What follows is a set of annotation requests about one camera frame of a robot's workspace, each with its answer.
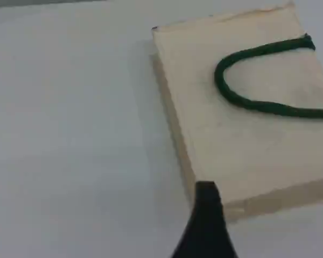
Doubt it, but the cream white fabric handbag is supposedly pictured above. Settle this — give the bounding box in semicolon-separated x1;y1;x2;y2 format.
150;0;323;224

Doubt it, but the dark green rope handle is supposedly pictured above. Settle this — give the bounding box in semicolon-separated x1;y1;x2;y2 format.
214;33;323;119

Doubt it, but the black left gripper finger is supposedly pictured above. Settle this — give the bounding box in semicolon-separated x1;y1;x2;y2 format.
171;181;240;258

